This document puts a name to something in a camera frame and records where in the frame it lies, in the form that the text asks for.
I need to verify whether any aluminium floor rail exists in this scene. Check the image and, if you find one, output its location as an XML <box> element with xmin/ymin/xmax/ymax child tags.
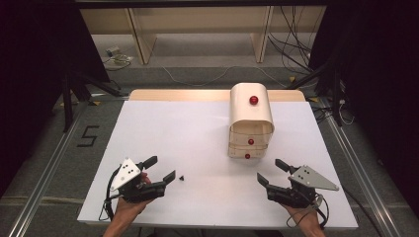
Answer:
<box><xmin>320</xmin><ymin>98</ymin><xmax>401</xmax><ymax>237</ymax></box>
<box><xmin>8</xmin><ymin>102</ymin><xmax>88</xmax><ymax>237</ymax></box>

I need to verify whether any right hand-held gripper black cable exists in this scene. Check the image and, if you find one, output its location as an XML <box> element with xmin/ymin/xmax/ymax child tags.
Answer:
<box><xmin>286</xmin><ymin>194</ymin><xmax>330</xmax><ymax>230</ymax></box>

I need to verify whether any light wooden desk frame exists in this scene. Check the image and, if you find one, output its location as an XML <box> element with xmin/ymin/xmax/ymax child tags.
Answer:
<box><xmin>78</xmin><ymin>4</ymin><xmax>328</xmax><ymax>65</ymax></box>

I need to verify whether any clear drawer with red knob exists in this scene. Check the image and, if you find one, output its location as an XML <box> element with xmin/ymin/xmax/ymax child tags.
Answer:
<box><xmin>227</xmin><ymin>144</ymin><xmax>270</xmax><ymax>160</ymax></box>
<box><xmin>228</xmin><ymin>129</ymin><xmax>275</xmax><ymax>148</ymax></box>

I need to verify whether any person's left hand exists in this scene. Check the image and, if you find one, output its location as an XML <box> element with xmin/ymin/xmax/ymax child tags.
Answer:
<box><xmin>116</xmin><ymin>173</ymin><xmax>156</xmax><ymax>215</ymax></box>

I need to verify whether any hand-held gripper black cable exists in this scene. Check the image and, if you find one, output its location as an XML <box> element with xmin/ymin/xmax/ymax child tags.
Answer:
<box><xmin>98</xmin><ymin>164</ymin><xmax>123</xmax><ymax>221</ymax></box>
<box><xmin>286</xmin><ymin>194</ymin><xmax>330</xmax><ymax>230</ymax></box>

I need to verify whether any black floor cable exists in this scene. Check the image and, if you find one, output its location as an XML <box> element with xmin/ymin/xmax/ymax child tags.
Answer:
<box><xmin>342</xmin><ymin>187</ymin><xmax>383</xmax><ymax>237</ymax></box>

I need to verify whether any left hand-held gripper black cable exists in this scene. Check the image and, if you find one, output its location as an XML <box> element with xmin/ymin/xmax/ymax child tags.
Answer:
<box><xmin>98</xmin><ymin>164</ymin><xmax>123</xmax><ymax>221</ymax></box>

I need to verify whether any black tripod stand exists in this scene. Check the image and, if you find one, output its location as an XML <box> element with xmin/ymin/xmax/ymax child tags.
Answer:
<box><xmin>286</xmin><ymin>48</ymin><xmax>345</xmax><ymax>127</ymax></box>
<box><xmin>60</xmin><ymin>70</ymin><xmax>129</xmax><ymax>132</ymax></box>

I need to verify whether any bundle of black cables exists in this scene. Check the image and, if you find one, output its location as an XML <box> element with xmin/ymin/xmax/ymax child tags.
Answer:
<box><xmin>267</xmin><ymin>5</ymin><xmax>314</xmax><ymax>75</ymax></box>

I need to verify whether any white board sheet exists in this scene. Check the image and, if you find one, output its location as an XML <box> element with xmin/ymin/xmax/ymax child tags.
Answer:
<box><xmin>76</xmin><ymin>99</ymin><xmax>360</xmax><ymax>230</ymax></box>

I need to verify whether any black curtain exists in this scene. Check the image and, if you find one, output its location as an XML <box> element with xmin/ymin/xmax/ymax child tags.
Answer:
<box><xmin>0</xmin><ymin>0</ymin><xmax>112</xmax><ymax>198</ymax></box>
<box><xmin>307</xmin><ymin>0</ymin><xmax>419</xmax><ymax>210</ymax></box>

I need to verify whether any cream drawer cabinet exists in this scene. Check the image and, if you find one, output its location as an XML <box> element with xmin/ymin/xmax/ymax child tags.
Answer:
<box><xmin>227</xmin><ymin>82</ymin><xmax>276</xmax><ymax>160</ymax></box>

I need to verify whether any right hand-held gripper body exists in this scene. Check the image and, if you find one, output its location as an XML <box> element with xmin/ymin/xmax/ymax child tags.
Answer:
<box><xmin>265</xmin><ymin>165</ymin><xmax>340</xmax><ymax>209</ymax></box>

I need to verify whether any short white floor cable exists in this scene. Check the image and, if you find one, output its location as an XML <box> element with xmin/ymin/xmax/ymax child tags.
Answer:
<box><xmin>337</xmin><ymin>98</ymin><xmax>356</xmax><ymax>126</ymax></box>

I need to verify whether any person's right hand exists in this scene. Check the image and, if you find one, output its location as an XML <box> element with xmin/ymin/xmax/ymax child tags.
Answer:
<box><xmin>282</xmin><ymin>203</ymin><xmax>326</xmax><ymax>229</ymax></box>

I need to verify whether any black overhead bar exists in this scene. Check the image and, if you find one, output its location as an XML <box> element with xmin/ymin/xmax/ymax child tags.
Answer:
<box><xmin>73</xmin><ymin>0</ymin><xmax>332</xmax><ymax>9</ymax></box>

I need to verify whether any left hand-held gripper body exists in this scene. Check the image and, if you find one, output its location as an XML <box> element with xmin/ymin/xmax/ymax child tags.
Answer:
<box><xmin>109</xmin><ymin>157</ymin><xmax>167</xmax><ymax>203</ymax></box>

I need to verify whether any grey power adapter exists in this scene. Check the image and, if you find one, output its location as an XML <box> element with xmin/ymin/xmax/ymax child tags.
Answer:
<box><xmin>105</xmin><ymin>45</ymin><xmax>122</xmax><ymax>57</ymax></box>

